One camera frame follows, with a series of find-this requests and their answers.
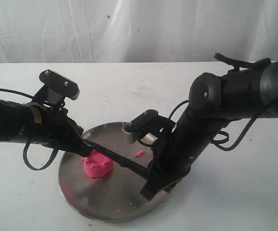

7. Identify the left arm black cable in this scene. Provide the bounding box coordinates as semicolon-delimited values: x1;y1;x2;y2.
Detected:
0;87;59;171

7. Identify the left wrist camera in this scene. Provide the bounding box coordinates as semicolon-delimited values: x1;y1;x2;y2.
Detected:
32;69;80;107

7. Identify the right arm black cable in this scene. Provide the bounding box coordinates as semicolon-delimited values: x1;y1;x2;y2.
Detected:
169;100;267;152

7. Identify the pink crumb near knife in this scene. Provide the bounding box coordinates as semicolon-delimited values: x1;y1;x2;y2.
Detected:
135;150;144;158

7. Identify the black knife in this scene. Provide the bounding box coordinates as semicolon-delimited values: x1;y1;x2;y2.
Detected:
84;139;150;180

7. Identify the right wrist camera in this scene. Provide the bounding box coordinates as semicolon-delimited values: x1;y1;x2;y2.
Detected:
122;109;175;143

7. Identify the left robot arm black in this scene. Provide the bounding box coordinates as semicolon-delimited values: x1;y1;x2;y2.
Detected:
0;100;92;156

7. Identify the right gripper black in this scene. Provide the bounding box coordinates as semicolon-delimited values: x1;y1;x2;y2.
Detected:
140;108;228;201

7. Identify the white plastic backdrop sheet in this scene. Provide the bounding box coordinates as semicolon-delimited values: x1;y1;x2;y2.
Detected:
0;0;278;63

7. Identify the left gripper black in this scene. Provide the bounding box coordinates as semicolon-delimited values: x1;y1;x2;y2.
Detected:
21;103;92;157

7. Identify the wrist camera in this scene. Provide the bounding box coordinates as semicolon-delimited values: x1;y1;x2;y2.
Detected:
122;109;175;143
32;69;80;107

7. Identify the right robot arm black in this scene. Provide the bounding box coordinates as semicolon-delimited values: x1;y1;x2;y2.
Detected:
140;53;278;200

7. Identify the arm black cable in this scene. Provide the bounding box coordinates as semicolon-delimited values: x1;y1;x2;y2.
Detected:
169;100;267;152
0;87;59;171

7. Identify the pink clay lump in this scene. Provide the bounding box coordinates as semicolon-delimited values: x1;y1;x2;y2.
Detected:
78;150;114;178

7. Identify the round stainless steel plate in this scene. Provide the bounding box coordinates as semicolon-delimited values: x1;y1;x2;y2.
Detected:
58;122;169;222

